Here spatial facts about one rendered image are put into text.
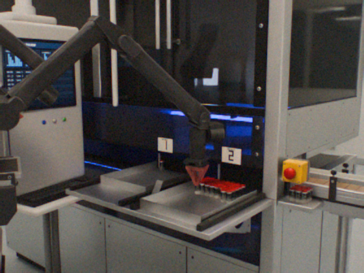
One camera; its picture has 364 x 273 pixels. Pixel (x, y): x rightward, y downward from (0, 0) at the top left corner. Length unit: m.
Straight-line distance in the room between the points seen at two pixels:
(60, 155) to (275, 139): 1.05
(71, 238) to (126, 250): 0.47
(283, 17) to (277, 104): 0.30
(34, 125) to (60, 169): 0.27
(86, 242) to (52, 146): 0.66
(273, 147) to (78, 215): 1.29
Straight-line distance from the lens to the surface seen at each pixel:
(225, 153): 1.57
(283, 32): 1.44
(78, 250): 2.45
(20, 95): 1.15
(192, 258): 1.82
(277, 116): 1.44
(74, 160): 2.07
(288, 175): 1.42
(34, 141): 1.90
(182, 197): 1.50
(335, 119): 2.00
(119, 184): 1.61
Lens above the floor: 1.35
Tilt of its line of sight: 10 degrees down
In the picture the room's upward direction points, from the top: straight up
